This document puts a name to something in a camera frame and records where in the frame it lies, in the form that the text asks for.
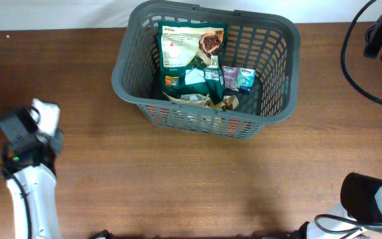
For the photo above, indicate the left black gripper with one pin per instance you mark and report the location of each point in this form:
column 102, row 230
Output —
column 55, row 140

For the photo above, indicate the Kleenex tissue multipack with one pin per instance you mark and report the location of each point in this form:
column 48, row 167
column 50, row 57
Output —
column 239, row 79

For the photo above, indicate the beige paper pouch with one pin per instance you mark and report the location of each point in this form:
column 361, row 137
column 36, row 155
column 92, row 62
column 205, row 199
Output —
column 197, row 100

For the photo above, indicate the green coffee bean bag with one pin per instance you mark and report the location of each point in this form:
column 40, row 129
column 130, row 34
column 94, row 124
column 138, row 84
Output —
column 191, row 58

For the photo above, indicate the orange spaghetti packet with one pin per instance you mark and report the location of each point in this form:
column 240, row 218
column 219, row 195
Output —
column 196, row 122

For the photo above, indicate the brown clear snack bag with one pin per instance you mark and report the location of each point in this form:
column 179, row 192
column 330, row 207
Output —
column 228, row 103

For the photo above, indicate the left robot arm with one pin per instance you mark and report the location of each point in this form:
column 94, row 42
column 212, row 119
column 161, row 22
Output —
column 33, row 143

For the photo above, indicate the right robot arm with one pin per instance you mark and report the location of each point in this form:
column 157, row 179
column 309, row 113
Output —
column 360, row 206

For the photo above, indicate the grey plastic basket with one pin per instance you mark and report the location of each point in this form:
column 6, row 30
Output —
column 269, row 44

